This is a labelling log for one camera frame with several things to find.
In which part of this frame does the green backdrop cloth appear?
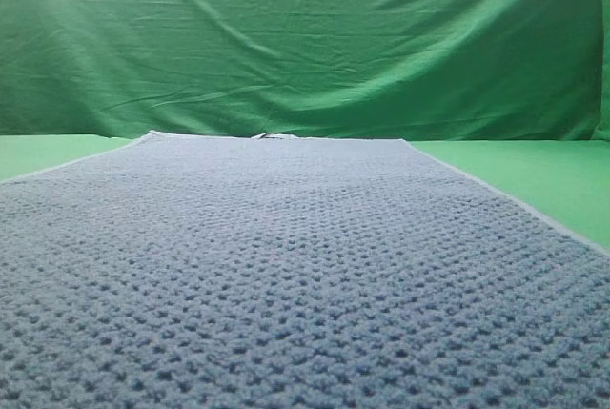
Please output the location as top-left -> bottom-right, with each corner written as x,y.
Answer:
1,0 -> 609,141

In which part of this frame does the blue waffle-weave towel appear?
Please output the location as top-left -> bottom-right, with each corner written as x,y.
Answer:
1,132 -> 609,408

